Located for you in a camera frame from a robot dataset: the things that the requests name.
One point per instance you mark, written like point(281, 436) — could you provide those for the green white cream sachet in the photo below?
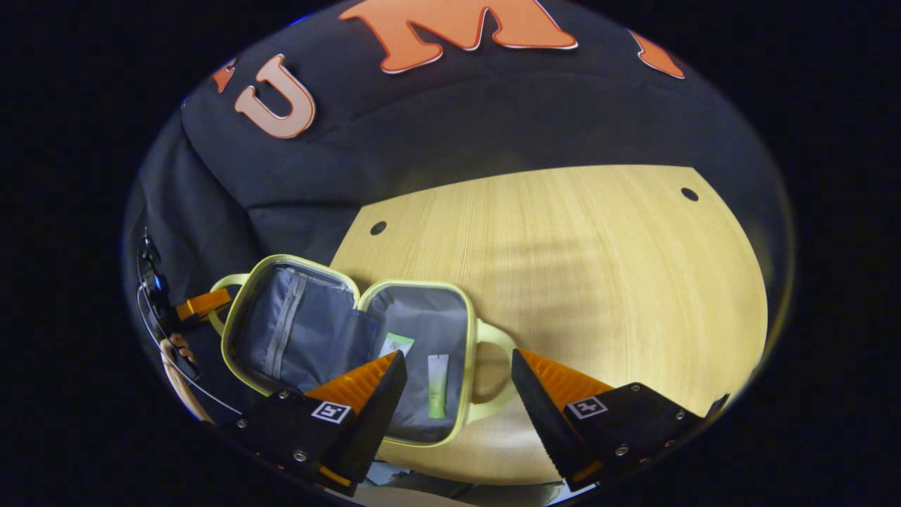
point(398, 345)

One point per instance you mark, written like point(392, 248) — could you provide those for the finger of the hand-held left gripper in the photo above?
point(204, 305)

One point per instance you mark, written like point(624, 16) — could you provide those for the white green cream tube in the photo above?
point(438, 387)

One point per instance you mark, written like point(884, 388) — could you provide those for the pale yellow small suitcase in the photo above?
point(310, 338)

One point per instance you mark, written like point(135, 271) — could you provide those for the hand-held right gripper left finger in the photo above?
point(376, 415)

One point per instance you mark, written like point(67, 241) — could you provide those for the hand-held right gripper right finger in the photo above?
point(538, 415)

